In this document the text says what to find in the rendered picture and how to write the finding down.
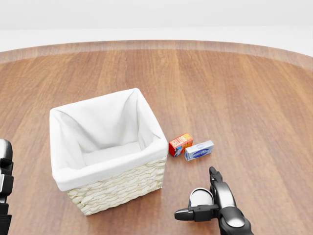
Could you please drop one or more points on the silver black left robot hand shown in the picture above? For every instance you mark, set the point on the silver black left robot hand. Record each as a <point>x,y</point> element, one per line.
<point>5,176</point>

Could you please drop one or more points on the red butter box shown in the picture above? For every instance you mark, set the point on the red butter box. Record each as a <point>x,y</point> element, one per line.
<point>178,144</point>

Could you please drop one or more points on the blue and white box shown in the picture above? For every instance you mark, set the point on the blue and white box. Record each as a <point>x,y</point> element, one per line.
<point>198,152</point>

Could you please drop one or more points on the soup can with white top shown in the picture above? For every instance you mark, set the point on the soup can with white top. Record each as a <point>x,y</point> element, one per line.
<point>200,197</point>

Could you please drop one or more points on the white-lined wicker basket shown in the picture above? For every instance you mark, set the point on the white-lined wicker basket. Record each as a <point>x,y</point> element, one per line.
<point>110,171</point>

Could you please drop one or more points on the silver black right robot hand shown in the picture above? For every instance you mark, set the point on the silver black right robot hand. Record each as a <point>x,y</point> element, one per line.
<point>232,215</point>

